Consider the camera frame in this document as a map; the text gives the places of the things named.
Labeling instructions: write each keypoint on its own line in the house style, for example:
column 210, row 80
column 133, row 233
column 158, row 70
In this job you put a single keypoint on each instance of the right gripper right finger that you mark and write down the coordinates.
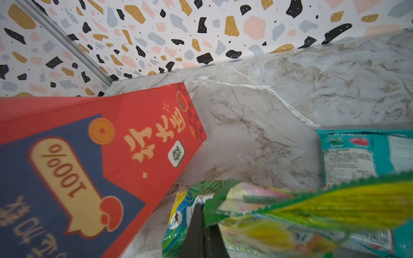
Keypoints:
column 213, row 243

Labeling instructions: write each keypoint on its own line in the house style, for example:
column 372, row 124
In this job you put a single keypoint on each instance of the red paper gift bag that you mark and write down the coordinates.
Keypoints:
column 81, row 175

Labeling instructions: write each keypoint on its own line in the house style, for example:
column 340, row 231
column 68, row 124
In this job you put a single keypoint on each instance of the teal snack packet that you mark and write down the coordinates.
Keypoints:
column 350, row 155

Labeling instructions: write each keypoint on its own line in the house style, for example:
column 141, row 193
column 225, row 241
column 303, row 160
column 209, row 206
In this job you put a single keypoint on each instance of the left corner aluminium post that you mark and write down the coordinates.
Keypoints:
column 31, row 8

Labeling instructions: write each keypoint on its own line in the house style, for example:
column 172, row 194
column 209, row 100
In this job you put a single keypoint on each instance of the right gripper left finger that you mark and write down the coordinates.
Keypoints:
column 194, row 241

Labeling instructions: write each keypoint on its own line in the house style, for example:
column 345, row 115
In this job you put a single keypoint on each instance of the green snack packet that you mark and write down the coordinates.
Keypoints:
column 268, row 222

